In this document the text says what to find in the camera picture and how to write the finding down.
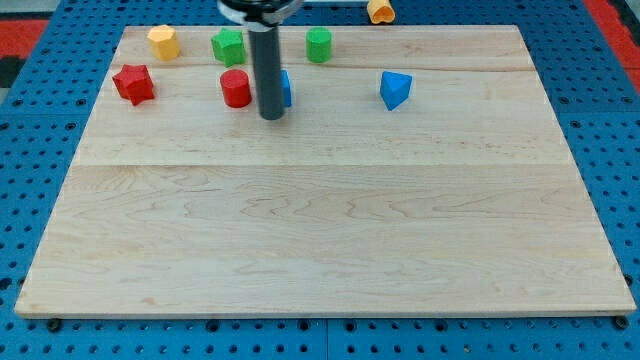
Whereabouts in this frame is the silver black robot arm flange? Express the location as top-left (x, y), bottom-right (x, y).
top-left (217, 0), bottom-right (304, 27)

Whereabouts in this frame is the green star block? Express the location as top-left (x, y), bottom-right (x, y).
top-left (211, 28), bottom-right (246, 67)

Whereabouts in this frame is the red star block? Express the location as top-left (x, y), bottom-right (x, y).
top-left (112, 64), bottom-right (155, 106)

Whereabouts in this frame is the blue block behind rod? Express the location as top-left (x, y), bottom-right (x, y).
top-left (281, 69), bottom-right (292, 108)

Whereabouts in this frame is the light wooden board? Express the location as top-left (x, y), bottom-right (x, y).
top-left (15, 25), bottom-right (636, 319)

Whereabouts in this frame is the blue triangle block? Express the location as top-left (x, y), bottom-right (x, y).
top-left (379, 71), bottom-right (413, 111)

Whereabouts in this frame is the red cylinder block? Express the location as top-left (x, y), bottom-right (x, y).
top-left (220, 69), bottom-right (252, 108)

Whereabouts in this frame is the green cylinder block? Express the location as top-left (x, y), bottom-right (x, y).
top-left (305, 27), bottom-right (332, 63)

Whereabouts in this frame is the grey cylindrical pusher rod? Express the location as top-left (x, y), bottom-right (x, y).
top-left (249, 27), bottom-right (285, 120)

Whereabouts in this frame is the yellow heart block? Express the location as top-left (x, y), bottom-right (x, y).
top-left (366, 0), bottom-right (396, 25)

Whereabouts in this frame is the yellow hexagon block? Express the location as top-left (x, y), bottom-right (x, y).
top-left (147, 25), bottom-right (180, 61)

